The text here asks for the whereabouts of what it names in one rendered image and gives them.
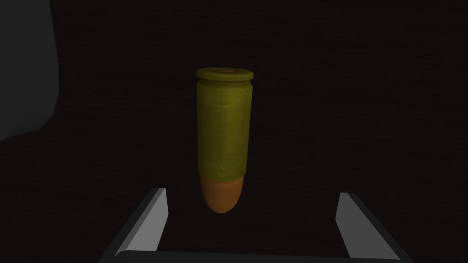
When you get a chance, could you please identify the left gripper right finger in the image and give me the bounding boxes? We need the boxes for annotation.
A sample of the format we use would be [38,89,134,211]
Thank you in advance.
[335,192,415,263]

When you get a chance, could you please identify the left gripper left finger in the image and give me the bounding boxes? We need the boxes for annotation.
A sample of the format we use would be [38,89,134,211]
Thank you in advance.
[98,187,169,263]

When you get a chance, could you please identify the olive and orange cylinder handle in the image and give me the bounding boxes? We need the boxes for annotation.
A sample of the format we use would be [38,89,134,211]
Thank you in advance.
[196,67,255,214]

